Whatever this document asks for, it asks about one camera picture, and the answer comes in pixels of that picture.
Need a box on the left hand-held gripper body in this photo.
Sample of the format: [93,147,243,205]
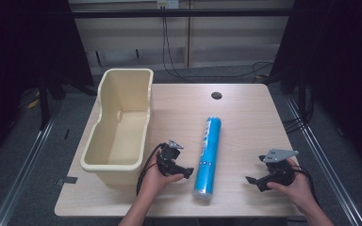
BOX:
[156,138,185,177]

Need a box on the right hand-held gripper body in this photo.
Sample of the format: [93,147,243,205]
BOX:
[262,148,300,186]

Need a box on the blue cylindrical roll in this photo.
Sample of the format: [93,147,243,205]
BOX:
[191,116,222,202]

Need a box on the cream plastic bin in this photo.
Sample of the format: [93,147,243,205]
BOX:
[79,68,155,189]

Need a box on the person's left hand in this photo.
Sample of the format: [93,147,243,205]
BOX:
[142,153,185,198]

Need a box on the person's right hand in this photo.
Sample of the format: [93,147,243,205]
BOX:
[266,157,316,209]

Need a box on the grey tape strip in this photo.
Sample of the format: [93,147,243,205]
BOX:
[56,176,79,186]

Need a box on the black curtain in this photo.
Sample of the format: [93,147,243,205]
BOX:
[0,0,96,177]
[265,0,362,177]

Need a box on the black stand leg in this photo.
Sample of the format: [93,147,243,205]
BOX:
[37,73,52,130]

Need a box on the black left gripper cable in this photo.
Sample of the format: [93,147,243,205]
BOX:
[136,142,168,197]

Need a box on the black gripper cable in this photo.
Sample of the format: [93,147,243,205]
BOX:
[136,142,168,197]
[290,165,321,208]

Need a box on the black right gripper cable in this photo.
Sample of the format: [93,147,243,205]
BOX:
[290,165,321,208]

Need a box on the black floor cable bundle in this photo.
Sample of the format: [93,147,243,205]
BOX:
[282,93,315,135]

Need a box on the metal floor rail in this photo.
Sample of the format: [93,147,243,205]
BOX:
[0,93,65,226]
[284,93,362,226]

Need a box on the black hanging wall cable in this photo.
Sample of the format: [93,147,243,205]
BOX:
[161,17,276,83]

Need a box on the black horizontal frame bar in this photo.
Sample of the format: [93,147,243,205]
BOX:
[70,8,294,19]

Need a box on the white wall socket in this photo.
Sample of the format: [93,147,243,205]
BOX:
[156,0,180,9]

